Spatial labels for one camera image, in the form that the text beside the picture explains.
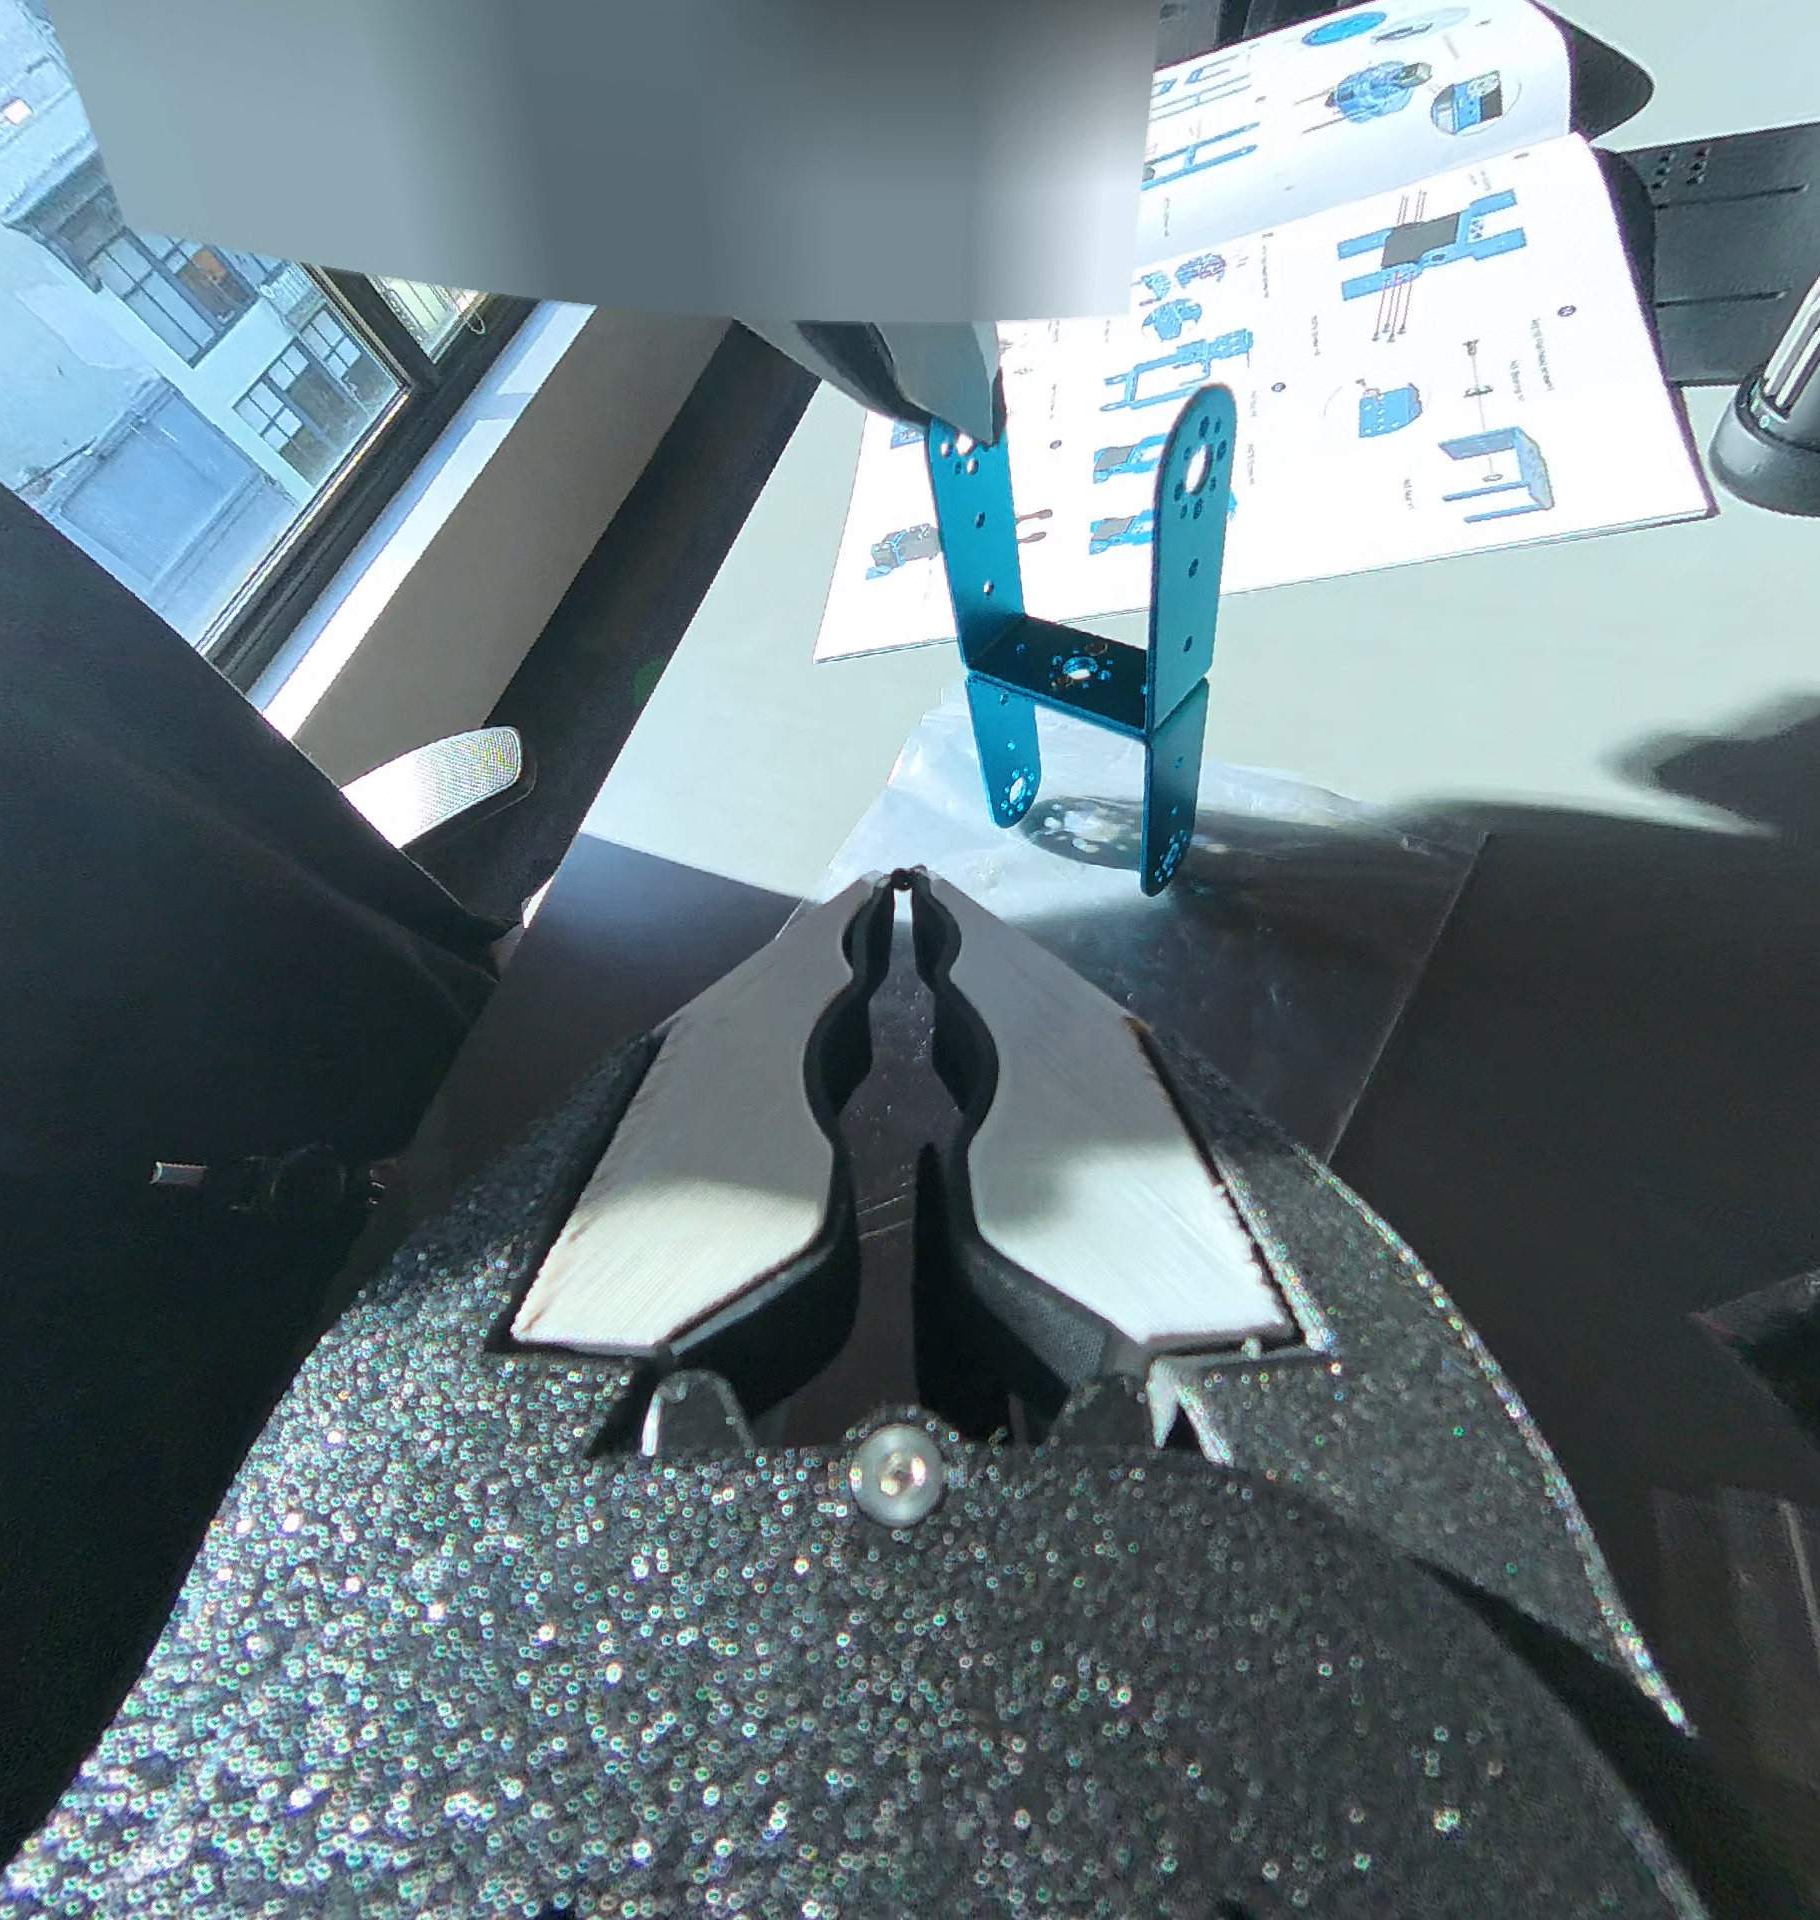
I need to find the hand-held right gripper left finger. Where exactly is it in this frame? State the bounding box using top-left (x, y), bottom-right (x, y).
top-left (510, 869), bottom-right (900, 1362)

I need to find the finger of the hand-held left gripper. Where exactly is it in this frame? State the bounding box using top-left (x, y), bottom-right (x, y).
top-left (786, 318), bottom-right (1005, 446)

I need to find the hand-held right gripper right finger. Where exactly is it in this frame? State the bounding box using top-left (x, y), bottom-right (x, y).
top-left (911, 869), bottom-right (1295, 1443)

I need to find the blue metal bracket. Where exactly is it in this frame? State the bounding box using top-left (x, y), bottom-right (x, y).
top-left (926, 381), bottom-right (1240, 897)

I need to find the grey desk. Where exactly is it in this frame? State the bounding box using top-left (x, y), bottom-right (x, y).
top-left (295, 299), bottom-right (1820, 1920)

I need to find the large clear plastic bag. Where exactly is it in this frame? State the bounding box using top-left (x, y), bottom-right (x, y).
top-left (849, 704), bottom-right (1490, 1156)

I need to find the white instruction sheet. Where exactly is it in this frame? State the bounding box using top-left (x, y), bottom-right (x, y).
top-left (818, 0), bottom-right (1712, 663)

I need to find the black flat case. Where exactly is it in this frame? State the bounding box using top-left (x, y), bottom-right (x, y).
top-left (1592, 127), bottom-right (1820, 390)

